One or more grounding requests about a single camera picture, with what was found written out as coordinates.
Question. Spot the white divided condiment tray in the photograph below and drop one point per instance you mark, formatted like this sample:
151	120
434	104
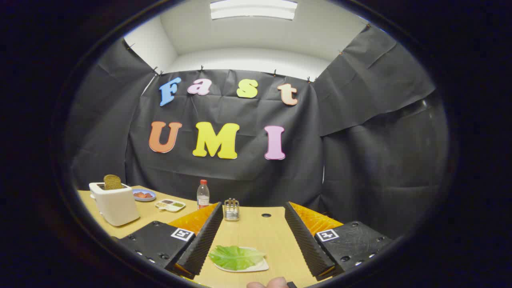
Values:
170	205

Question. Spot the small blue plate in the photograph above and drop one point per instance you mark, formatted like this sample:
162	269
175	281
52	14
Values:
150	198

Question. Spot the clear plastic water bottle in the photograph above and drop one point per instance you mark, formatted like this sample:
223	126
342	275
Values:
203	196

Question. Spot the white rectangular plate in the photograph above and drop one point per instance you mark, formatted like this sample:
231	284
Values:
260	266

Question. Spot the metal cutlery holder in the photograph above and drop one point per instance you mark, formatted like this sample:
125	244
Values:
231	211

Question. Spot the white toaster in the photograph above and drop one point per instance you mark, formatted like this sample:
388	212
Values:
118	208

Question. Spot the brown bread slice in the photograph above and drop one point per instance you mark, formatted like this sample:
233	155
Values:
112	182

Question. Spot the green lettuce leaf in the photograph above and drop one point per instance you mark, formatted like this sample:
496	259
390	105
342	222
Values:
236	258

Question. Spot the red tomato slices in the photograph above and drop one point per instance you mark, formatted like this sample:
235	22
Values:
143	195

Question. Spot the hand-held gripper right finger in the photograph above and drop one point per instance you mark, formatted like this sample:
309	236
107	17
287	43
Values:
306	240

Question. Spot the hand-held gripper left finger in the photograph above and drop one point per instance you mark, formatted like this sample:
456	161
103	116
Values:
204	240

